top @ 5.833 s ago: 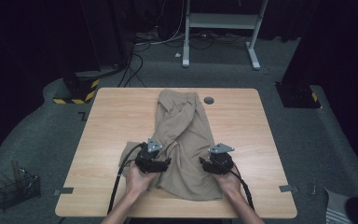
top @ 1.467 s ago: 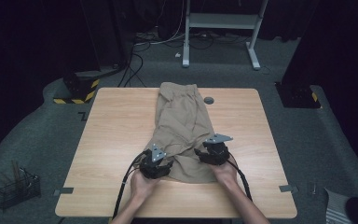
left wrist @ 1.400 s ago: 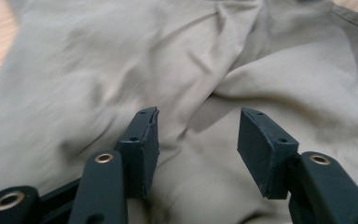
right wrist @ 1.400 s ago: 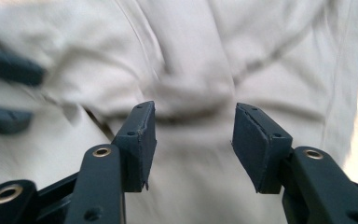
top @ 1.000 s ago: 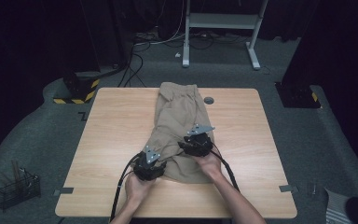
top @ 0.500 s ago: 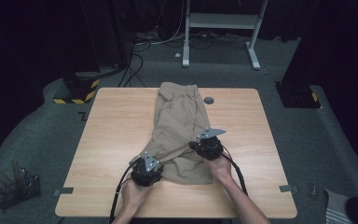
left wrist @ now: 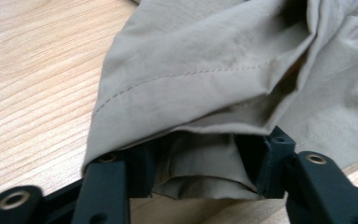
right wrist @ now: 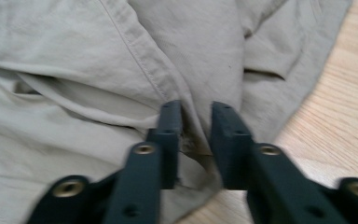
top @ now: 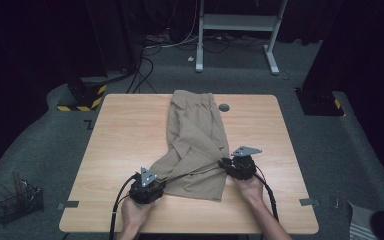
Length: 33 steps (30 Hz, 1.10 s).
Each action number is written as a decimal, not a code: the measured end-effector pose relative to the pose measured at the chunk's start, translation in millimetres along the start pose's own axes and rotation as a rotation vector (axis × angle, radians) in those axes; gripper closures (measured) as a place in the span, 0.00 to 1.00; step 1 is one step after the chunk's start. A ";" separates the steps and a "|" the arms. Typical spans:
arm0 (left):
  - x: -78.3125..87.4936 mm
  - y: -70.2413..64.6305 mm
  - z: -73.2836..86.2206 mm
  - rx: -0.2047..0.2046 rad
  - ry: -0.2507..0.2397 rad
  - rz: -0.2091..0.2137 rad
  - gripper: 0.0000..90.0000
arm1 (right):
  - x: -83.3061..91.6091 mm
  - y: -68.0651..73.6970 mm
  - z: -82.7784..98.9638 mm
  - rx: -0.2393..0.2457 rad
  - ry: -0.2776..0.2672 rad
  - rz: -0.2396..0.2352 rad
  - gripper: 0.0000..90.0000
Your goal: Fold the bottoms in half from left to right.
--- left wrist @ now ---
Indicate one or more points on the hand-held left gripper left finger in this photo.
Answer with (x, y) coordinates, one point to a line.
(102, 193)

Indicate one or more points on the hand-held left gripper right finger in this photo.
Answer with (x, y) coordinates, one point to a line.
(276, 168)

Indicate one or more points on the khaki shorts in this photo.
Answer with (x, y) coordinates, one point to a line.
(199, 62)

